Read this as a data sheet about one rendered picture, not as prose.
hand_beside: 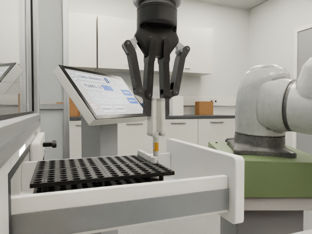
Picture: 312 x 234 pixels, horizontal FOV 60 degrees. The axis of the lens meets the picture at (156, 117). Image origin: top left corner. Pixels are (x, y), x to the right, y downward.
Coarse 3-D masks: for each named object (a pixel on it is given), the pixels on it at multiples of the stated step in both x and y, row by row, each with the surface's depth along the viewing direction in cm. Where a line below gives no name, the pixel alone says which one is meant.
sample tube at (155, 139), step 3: (156, 132) 50; (156, 135) 50; (153, 138) 51; (156, 138) 50; (153, 141) 51; (156, 141) 50; (153, 144) 51; (156, 144) 50; (153, 147) 51; (156, 147) 50; (153, 150) 51; (156, 150) 50; (153, 153) 51; (156, 153) 50
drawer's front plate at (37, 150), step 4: (40, 132) 87; (44, 132) 88; (36, 136) 74; (40, 136) 74; (44, 136) 86; (36, 140) 66; (40, 140) 66; (44, 140) 85; (32, 144) 62; (36, 144) 62; (40, 144) 65; (32, 148) 61; (36, 148) 62; (40, 148) 65; (44, 148) 85; (32, 152) 61; (36, 152) 62; (40, 152) 65; (44, 152) 84; (32, 156) 62; (36, 156) 62; (40, 156) 64; (44, 156) 84; (32, 160) 62; (36, 160) 62; (40, 160) 64; (44, 160) 84
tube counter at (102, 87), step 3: (99, 84) 136; (102, 84) 138; (99, 87) 133; (102, 87) 136; (105, 87) 139; (108, 87) 141; (111, 87) 144; (114, 87) 147; (102, 90) 134; (105, 90) 136; (108, 90) 139; (111, 90) 142; (114, 90) 145; (117, 90) 148
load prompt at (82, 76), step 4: (76, 72) 126; (80, 76) 126; (84, 76) 130; (88, 76) 133; (92, 76) 136; (96, 76) 139; (84, 80) 127; (88, 80) 130; (92, 80) 133; (96, 80) 136; (100, 80) 140; (104, 80) 144; (108, 80) 147
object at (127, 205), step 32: (160, 160) 66; (32, 192) 55; (64, 192) 36; (96, 192) 37; (128, 192) 39; (160, 192) 41; (192, 192) 42; (224, 192) 44; (32, 224) 34; (64, 224) 36; (96, 224) 37; (128, 224) 39
